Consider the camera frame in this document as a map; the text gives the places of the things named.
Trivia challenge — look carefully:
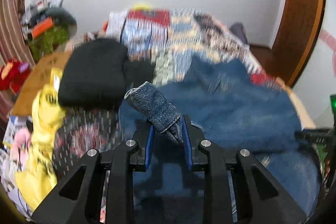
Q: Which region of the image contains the yellow printed garment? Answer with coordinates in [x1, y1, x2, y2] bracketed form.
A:
[15, 68, 66, 211]

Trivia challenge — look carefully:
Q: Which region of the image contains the orange shoe box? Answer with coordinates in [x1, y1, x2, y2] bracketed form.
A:
[31, 17, 54, 39]

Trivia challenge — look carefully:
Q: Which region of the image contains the red plush flower toy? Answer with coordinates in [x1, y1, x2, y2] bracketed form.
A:
[1, 59, 31, 94]

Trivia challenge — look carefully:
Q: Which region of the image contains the yellow plush headboard item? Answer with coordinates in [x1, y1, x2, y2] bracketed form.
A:
[131, 3, 152, 10]

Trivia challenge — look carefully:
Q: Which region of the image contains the blue denim jacket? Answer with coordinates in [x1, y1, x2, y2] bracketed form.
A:
[119, 57, 321, 223]

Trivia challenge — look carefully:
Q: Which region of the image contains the grey blue backpack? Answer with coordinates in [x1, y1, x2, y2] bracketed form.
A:
[229, 22, 248, 44]

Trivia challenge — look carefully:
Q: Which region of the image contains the brown cardboard box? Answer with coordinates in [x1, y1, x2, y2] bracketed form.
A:
[10, 51, 72, 117]

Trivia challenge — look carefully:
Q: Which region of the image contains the dark floral patterned cloth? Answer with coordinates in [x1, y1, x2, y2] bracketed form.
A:
[52, 110, 122, 173]

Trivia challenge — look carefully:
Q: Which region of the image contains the striped red beige curtain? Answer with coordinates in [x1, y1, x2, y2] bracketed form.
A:
[0, 0, 36, 119]

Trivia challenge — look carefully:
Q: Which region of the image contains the dark grey neck pillow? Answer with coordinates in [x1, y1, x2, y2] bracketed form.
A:
[45, 7, 77, 27]

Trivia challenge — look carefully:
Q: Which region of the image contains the colourful patchwork bedspread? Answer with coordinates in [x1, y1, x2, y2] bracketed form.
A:
[52, 7, 287, 224]

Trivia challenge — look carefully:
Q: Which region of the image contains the black folded garment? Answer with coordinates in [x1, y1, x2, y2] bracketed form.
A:
[58, 38, 155, 111]

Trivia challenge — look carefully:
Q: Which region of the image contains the brown wooden door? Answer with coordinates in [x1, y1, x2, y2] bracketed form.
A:
[270, 0, 328, 87]

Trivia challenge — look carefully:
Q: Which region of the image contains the green patterned storage box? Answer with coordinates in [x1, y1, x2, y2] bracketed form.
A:
[27, 26, 70, 63]

